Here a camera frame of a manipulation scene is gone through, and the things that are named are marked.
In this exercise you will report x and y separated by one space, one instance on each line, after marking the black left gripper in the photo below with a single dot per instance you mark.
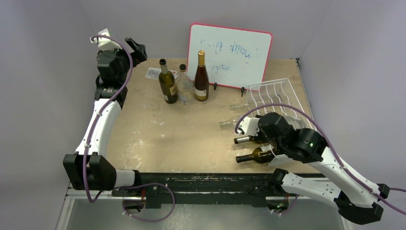
139 54

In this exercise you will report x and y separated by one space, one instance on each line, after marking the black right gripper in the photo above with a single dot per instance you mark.
265 133

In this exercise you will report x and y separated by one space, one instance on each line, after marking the white ruler set package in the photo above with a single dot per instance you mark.
153 73

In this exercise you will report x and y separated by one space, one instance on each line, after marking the olive bottle silver cap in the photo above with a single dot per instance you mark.
253 139
167 83

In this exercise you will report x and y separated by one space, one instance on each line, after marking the clear glass bottle black cap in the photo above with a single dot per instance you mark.
185 86

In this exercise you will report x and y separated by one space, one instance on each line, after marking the brown wine bottle gold cap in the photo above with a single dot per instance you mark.
201 82

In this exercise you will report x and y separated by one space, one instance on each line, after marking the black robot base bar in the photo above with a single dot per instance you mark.
254 189

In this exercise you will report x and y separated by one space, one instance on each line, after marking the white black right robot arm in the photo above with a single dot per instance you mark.
352 195

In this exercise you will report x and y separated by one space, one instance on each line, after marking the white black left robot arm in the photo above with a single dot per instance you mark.
87 167

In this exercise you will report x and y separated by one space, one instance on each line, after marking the dark green bottle black cap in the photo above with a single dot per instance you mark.
258 155

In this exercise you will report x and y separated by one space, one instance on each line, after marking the pink framed whiteboard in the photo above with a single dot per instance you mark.
234 57

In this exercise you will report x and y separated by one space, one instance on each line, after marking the white wire wine rack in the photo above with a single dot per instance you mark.
276 92

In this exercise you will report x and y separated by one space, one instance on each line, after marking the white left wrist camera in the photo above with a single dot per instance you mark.
105 43

